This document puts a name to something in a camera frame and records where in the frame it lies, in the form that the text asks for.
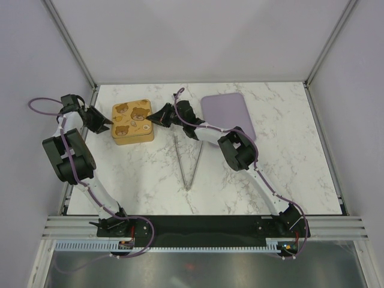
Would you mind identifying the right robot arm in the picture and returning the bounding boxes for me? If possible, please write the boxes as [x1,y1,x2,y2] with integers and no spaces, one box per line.
[146,100,310,238]

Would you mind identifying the steel slotted tongs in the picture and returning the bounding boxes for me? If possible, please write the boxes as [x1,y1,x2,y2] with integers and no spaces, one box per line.
[173,131,203,191]

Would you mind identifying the aluminium frame rail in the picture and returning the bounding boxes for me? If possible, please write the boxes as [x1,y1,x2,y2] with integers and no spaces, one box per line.
[41,214,103,239]

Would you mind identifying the gold chocolate box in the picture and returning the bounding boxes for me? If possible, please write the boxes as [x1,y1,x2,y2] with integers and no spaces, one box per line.
[112,126,154,145]

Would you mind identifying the left aluminium corner post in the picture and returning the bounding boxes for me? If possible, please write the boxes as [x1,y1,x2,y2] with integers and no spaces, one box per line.
[41,0,98,91]

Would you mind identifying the lilac plastic tray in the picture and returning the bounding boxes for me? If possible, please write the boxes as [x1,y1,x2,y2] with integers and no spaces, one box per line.
[200,92,256,142]

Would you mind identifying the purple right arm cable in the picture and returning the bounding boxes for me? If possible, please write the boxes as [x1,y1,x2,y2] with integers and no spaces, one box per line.
[173,87,310,259]

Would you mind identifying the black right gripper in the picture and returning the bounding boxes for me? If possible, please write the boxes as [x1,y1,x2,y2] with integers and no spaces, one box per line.
[147,104,185,129]

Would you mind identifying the right aluminium corner post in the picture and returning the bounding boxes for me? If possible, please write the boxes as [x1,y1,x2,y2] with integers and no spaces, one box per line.
[303,0,359,89]

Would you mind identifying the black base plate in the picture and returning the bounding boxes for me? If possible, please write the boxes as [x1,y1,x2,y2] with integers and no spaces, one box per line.
[93,215,303,247]

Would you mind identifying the steel tray lid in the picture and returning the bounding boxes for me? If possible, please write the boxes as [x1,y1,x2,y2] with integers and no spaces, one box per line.
[112,99,154,132]

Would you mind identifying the aluminium corner post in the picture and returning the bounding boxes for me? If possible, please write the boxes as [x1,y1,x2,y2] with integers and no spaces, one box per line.
[303,0,359,89]
[41,0,98,91]

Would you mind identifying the white slotted cable duct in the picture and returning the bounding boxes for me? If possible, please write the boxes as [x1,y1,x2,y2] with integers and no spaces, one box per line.
[55,239,281,253]

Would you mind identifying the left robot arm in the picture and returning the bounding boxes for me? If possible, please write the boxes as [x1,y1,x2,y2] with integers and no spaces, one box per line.
[42,94,131,236]

